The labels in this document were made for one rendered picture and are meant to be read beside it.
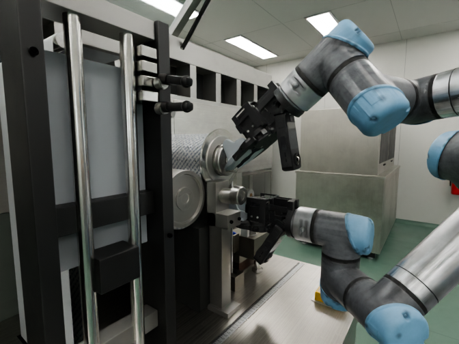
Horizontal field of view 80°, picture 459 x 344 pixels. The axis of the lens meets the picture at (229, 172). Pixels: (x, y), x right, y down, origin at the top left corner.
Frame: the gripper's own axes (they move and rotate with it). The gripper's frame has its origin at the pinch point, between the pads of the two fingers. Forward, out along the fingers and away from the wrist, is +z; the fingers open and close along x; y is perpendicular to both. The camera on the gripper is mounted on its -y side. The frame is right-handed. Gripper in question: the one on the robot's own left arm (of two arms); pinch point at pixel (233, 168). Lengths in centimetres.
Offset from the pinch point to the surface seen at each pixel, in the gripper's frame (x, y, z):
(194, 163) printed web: 5.6, 5.3, 4.4
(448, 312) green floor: -203, -130, 36
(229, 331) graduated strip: 8.3, -28.7, 17.2
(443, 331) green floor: -175, -128, 39
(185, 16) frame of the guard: -19, 58, -5
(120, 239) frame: 32.3, -8.1, -0.6
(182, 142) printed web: 4.0, 12.3, 5.4
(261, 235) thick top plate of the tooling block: -14.4, -15.2, 13.3
